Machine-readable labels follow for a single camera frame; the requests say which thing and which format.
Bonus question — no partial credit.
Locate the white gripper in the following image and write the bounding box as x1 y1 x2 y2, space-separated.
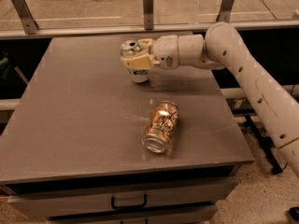
121 35 178 70

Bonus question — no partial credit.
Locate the green white 7up can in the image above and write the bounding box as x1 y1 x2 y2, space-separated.
121 40 150 84

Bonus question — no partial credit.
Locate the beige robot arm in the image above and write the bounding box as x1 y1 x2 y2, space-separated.
121 22 299 175

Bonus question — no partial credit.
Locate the orange brown soda can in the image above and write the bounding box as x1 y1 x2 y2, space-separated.
141 101 179 154

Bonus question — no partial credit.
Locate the grey horizontal railing bar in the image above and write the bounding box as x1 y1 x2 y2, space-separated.
0 19 299 40

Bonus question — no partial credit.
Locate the grey cabinet with drawers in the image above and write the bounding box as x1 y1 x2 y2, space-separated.
0 36 253 224

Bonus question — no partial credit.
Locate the black metal floor stand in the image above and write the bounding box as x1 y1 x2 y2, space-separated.
244 115 283 175

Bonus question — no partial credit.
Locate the middle metal railing bracket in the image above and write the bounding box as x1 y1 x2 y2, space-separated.
143 0 154 30

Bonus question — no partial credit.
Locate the metal railing bracket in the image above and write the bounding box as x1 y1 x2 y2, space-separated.
143 0 154 30
11 0 39 35
216 0 235 22

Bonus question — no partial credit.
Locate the right metal railing bracket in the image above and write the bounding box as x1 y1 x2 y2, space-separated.
216 0 235 22

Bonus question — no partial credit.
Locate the left metal railing bracket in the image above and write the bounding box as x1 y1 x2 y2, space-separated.
11 0 39 35

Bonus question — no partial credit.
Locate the black upper drawer handle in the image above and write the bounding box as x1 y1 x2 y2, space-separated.
110 194 148 210

